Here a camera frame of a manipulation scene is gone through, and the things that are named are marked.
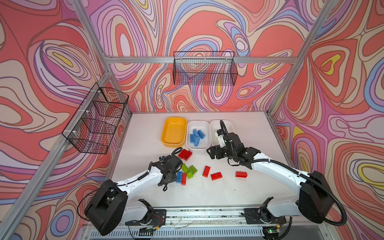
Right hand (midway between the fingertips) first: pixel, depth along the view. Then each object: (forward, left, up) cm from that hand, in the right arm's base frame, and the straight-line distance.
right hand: (215, 151), depth 84 cm
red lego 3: (-10, -1, -11) cm, 15 cm away
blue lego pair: (+21, +10, -9) cm, 25 cm away
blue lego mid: (+18, +6, -9) cm, 21 cm away
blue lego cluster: (+17, +13, -10) cm, 23 cm away
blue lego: (+14, +10, -9) cm, 19 cm away
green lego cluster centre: (-7, +14, -11) cm, 19 cm away
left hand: (-10, +25, -12) cm, 29 cm away
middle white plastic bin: (+26, +4, -8) cm, 28 cm away
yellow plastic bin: (+23, +26, -10) cm, 36 cm away
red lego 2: (-8, +5, -10) cm, 14 cm away
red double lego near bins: (+4, +18, -9) cm, 20 cm away
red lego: (-12, +19, -11) cm, 24 cm away
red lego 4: (-10, -15, -11) cm, 21 cm away
